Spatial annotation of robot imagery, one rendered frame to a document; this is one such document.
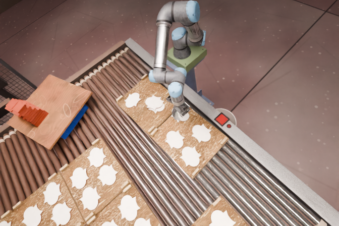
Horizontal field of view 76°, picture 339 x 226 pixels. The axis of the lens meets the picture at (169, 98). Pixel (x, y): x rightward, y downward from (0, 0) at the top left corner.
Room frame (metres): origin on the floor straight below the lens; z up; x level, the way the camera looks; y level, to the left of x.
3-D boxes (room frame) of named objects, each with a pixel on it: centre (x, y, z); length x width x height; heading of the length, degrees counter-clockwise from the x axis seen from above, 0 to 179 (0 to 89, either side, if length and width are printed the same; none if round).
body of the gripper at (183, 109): (0.66, -0.05, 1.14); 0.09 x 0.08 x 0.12; 26
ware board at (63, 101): (1.10, 0.90, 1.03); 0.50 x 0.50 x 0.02; 46
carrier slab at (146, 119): (0.91, 0.16, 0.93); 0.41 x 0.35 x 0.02; 27
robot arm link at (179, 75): (0.76, -0.08, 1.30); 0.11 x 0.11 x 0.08; 60
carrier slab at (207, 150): (0.53, -0.03, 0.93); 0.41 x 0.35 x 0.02; 27
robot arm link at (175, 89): (0.67, -0.05, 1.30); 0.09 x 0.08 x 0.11; 150
